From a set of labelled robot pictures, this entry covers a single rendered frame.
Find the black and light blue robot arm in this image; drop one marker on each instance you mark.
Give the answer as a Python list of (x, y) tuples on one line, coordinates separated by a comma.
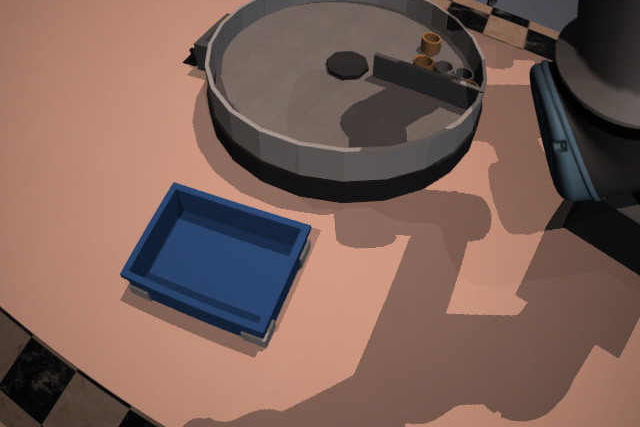
[(587, 102)]

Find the blue plastic crate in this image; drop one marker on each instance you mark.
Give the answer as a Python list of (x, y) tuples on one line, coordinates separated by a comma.
[(220, 252)]

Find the grey round turntable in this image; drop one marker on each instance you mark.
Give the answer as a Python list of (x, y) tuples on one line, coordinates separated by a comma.
[(281, 66)]

